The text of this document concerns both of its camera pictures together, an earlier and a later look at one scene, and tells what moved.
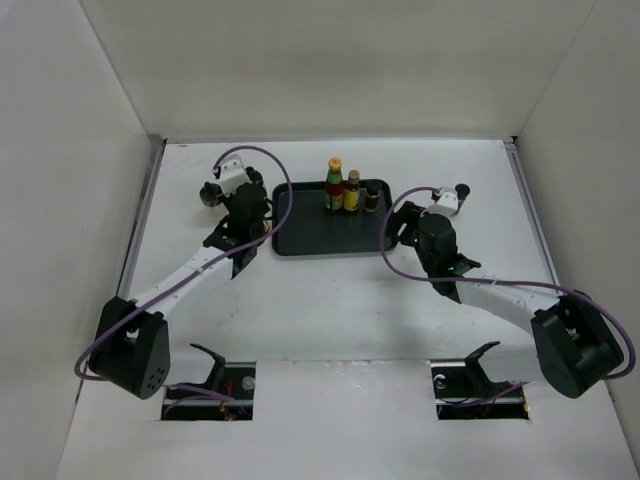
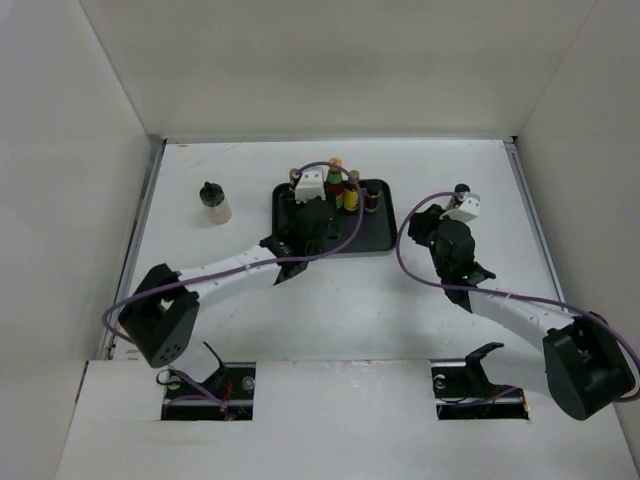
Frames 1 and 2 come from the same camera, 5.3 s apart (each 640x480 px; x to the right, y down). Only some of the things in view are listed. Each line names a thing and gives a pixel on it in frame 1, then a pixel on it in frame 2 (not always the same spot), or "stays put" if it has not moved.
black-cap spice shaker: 463,191 stays put
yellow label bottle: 352,191 stays put
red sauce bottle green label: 334,186 stays put
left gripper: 228,202 → 332,225
